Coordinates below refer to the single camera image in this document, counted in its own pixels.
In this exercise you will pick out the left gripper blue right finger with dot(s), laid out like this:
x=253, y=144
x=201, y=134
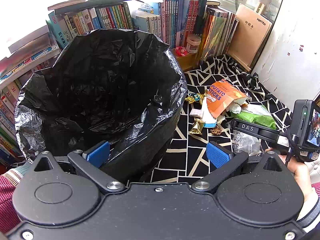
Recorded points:
x=217, y=154

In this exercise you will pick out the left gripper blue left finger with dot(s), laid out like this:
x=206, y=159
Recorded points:
x=98, y=154

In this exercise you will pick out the colourful picture books stack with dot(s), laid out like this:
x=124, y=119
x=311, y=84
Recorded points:
x=219, y=28

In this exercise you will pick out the left stacked books pile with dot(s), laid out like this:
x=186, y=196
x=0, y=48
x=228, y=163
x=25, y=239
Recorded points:
x=36, y=51

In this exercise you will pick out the row of green red books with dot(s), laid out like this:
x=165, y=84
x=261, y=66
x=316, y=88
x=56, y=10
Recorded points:
x=66, y=24

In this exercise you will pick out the row of blue books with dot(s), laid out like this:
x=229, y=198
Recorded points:
x=173, y=21

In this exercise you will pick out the person's right hand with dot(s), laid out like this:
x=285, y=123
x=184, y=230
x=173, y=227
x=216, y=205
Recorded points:
x=302, y=178

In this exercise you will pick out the green wet wipes pack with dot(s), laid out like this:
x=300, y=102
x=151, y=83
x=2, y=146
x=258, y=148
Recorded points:
x=256, y=114

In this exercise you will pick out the clear plastic wrapper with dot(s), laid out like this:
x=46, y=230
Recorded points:
x=246, y=143

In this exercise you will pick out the brown crumb scrap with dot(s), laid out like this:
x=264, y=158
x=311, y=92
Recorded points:
x=216, y=131

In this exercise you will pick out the black white patterned cloth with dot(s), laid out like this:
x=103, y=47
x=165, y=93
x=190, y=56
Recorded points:
x=185, y=160

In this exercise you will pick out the white blue snack packet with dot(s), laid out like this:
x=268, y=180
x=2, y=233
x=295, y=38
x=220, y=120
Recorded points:
x=209, y=121

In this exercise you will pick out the orange potato sticks bag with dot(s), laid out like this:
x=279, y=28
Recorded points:
x=220, y=95

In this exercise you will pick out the blue gold candy wrapper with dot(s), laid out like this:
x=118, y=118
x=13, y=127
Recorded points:
x=195, y=97

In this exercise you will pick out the black trash bag bin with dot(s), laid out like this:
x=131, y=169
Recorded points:
x=124, y=87

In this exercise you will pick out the brown cardboard folder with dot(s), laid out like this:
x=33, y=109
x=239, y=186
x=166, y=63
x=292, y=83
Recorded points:
x=248, y=37

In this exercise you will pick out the red striped left sleeve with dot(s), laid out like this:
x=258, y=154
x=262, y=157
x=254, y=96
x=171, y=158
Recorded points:
x=9, y=182

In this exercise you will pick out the red candy wrapper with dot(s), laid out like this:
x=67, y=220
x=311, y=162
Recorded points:
x=181, y=51

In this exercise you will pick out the small white jar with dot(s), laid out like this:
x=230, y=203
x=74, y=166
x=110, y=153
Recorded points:
x=193, y=43

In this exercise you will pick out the dark flat book on top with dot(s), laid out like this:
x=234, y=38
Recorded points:
x=83, y=5

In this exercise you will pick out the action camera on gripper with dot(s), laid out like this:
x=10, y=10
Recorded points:
x=304, y=130

